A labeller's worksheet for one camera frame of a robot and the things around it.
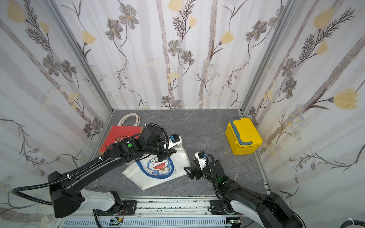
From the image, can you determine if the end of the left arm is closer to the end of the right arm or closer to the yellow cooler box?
the end of the right arm

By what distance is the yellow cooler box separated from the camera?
855mm

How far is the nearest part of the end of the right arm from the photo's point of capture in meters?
0.65

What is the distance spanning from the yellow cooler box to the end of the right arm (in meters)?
0.26
